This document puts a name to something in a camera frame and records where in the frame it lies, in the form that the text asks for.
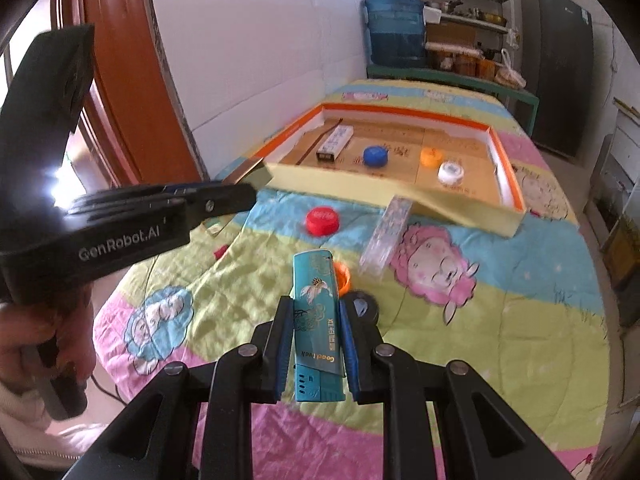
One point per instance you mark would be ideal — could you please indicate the teal cigarette pack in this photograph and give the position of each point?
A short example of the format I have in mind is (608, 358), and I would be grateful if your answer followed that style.
(318, 370)

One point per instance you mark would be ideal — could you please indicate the black refrigerator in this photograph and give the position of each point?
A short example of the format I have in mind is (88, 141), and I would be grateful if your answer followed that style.
(557, 64)

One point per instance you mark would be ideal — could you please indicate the white cartoon print box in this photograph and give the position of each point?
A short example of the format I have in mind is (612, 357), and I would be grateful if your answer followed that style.
(335, 143)

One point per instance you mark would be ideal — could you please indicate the plastic bag of food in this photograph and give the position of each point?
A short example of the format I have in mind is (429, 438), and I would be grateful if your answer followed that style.
(506, 75)

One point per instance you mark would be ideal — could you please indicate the clear plastic patterned box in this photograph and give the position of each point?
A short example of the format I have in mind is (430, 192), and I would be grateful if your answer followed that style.
(385, 237)

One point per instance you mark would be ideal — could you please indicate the black bottle cap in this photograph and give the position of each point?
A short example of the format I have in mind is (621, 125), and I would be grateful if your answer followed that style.
(366, 306)

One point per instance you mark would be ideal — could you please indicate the red wooden door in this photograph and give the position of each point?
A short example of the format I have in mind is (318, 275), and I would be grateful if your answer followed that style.
(131, 122)

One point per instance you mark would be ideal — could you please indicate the grey kitchen counter cabinet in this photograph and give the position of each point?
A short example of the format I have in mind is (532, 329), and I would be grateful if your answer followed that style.
(612, 209)

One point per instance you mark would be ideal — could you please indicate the blue bottle cap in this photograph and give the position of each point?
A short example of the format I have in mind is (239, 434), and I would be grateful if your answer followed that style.
(375, 156)

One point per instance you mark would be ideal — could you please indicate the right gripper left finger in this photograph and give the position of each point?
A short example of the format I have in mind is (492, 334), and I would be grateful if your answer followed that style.
(196, 422)

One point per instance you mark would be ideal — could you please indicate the blue water jug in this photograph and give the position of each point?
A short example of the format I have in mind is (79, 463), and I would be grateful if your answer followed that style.
(396, 31)

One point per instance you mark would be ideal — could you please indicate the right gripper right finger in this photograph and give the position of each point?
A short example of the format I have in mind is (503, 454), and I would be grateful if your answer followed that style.
(440, 421)

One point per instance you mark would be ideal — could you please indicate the orange shallow cardboard tray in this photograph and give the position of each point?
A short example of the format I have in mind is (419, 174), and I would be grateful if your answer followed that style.
(489, 197)

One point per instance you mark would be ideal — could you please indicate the green low table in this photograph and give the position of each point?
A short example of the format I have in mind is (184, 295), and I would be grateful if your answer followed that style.
(460, 81)

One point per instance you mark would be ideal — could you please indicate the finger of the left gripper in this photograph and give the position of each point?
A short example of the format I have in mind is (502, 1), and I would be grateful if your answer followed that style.
(159, 217)
(212, 190)

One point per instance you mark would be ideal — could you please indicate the person's left hand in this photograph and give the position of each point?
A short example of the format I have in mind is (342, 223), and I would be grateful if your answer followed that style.
(67, 318)

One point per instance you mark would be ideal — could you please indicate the orange bottle cap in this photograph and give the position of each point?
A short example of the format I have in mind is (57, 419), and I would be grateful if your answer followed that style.
(431, 157)
(343, 278)

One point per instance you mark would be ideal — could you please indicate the red bottle cap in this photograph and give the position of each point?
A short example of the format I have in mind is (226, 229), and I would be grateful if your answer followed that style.
(322, 221)

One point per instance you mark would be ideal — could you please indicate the white QR code cap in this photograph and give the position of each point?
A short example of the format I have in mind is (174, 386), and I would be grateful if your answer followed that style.
(450, 173)

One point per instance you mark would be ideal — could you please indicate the gold rectangular box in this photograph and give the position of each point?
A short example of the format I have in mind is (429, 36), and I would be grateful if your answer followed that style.
(253, 171)

